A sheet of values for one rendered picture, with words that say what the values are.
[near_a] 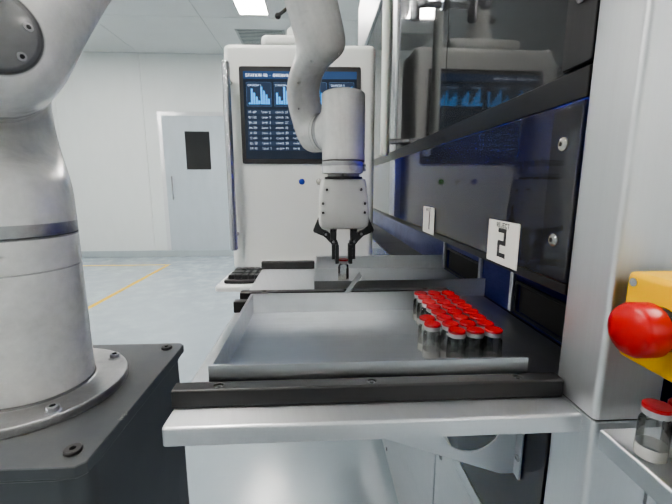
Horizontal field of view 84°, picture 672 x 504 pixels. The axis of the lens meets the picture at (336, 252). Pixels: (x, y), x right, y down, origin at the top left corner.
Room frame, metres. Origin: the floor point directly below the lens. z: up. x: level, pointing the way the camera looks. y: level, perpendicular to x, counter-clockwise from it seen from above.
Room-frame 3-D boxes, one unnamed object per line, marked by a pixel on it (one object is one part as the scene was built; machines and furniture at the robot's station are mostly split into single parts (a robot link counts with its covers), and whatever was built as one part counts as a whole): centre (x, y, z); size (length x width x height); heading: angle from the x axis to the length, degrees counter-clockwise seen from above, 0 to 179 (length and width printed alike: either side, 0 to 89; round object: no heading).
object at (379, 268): (0.84, -0.12, 0.90); 0.34 x 0.26 x 0.04; 93
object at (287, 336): (0.50, -0.03, 0.90); 0.34 x 0.26 x 0.04; 93
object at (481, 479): (1.36, -0.19, 0.73); 1.98 x 0.01 x 0.25; 3
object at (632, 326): (0.26, -0.23, 0.99); 0.04 x 0.04 x 0.04; 3
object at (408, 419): (0.67, -0.06, 0.87); 0.70 x 0.48 x 0.02; 3
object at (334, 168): (0.76, -0.02, 1.13); 0.09 x 0.08 x 0.03; 93
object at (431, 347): (0.45, -0.12, 0.90); 0.02 x 0.02 x 0.05
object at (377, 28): (1.58, -0.18, 1.50); 0.49 x 0.01 x 0.59; 3
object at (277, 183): (1.40, 0.12, 1.19); 0.50 x 0.19 x 0.78; 91
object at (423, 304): (0.50, -0.14, 0.90); 0.18 x 0.02 x 0.05; 3
